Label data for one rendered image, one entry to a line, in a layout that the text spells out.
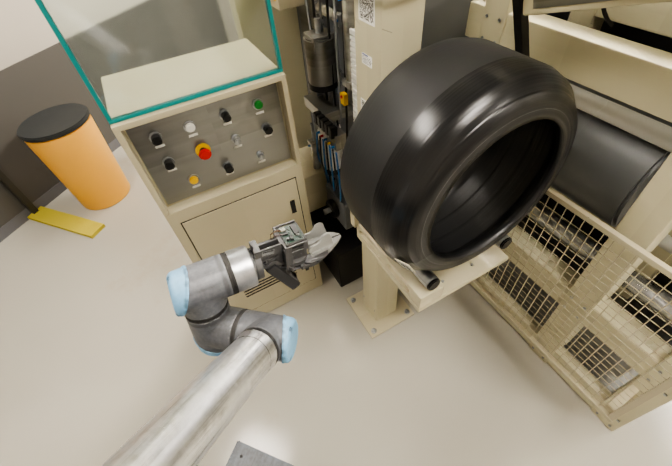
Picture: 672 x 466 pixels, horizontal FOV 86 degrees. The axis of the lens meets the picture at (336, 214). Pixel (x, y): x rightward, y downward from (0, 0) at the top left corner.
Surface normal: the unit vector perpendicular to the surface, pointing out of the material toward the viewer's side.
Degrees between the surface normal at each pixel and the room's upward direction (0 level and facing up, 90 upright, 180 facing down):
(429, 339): 0
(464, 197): 29
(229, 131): 90
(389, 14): 90
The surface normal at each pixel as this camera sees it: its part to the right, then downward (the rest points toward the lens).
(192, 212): 0.48, 0.61
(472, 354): -0.07, -0.69
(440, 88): -0.42, -0.47
